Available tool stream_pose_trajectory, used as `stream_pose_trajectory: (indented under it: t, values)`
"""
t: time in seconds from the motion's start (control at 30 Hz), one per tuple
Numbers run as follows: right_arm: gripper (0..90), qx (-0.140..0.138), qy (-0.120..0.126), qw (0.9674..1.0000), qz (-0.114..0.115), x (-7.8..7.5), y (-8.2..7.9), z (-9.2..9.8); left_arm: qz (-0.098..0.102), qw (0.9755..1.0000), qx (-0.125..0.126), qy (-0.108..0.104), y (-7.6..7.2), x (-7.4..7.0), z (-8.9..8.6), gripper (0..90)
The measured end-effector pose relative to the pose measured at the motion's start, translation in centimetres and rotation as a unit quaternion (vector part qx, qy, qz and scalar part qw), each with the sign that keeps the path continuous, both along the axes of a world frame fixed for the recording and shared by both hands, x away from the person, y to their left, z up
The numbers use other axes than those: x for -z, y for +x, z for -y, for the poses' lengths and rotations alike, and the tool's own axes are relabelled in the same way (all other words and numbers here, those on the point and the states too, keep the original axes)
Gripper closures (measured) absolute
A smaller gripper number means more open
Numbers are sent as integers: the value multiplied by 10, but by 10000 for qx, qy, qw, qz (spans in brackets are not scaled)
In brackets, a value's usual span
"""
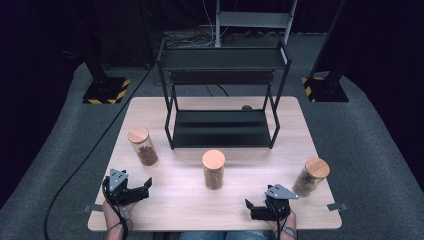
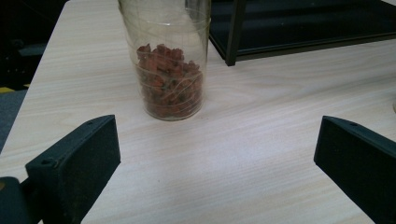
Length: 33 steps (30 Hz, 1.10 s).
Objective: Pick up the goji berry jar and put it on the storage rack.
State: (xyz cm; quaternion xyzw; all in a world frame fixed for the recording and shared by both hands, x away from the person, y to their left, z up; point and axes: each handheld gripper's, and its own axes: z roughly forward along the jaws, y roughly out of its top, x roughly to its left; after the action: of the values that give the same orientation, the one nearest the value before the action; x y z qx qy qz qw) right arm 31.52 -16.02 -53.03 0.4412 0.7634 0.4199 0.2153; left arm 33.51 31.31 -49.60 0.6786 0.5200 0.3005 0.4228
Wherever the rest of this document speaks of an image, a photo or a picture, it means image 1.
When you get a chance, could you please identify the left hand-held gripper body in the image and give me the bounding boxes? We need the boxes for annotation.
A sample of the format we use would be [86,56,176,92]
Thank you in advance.
[105,168,150,206]

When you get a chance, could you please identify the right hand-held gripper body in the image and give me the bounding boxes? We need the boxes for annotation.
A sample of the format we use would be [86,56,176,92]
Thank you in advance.
[249,183,300,222]

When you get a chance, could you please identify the glass jar of dried mushrooms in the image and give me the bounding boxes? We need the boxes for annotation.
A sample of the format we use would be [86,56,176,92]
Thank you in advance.
[291,157,332,198]

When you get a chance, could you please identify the glass jar of red dried fruit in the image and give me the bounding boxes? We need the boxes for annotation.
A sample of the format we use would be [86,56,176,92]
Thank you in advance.
[127,125,160,167]

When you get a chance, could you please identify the glass jar of brown granules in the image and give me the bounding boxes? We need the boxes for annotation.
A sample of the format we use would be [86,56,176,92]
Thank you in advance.
[201,149,227,191]

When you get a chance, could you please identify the black metal shelf rack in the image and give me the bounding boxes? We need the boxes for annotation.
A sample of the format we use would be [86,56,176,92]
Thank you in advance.
[156,35,293,151]

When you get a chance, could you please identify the person's right hand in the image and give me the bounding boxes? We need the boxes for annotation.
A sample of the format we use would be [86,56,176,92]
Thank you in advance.
[266,210,298,235]

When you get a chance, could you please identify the person's left hand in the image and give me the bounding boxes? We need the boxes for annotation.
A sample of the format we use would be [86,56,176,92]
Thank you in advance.
[102,201,138,230]

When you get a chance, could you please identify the grey table clamp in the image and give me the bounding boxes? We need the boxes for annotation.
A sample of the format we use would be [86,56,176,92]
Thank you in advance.
[327,202,349,212]
[83,203,104,213]

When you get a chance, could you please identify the person's blue jeans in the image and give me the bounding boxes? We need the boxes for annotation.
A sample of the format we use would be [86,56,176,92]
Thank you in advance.
[179,230,278,240]

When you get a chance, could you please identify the grey wristband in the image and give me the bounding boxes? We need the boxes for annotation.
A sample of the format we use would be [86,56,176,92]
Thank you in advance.
[281,226,298,239]

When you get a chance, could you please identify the black stand with striped base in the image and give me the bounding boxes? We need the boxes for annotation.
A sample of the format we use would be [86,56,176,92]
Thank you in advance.
[301,0,351,103]
[79,49,132,105]

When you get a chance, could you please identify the grey metal stand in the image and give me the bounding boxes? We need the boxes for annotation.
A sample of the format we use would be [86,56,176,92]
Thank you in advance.
[214,0,298,48]

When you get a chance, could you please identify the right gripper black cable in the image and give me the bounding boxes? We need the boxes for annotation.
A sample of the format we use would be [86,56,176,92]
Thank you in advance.
[273,199,287,240]

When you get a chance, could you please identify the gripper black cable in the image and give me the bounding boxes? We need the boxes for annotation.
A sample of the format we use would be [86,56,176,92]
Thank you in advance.
[273,199,287,240]
[102,186,132,240]

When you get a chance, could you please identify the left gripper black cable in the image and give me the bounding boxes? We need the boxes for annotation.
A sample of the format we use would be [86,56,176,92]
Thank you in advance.
[102,186,132,240]

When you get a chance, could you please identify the long black floor cable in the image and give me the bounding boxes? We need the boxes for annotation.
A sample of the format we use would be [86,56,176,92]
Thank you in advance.
[43,63,158,240]

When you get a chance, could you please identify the black cable behind rack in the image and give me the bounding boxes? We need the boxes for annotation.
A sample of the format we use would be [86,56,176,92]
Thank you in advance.
[204,83,230,98]

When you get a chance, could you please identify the bundle of floor cables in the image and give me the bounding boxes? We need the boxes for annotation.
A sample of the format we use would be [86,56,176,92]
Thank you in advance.
[163,29,218,48]

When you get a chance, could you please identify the white cable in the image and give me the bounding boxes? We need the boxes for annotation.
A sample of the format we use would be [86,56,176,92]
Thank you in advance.
[199,0,231,48]

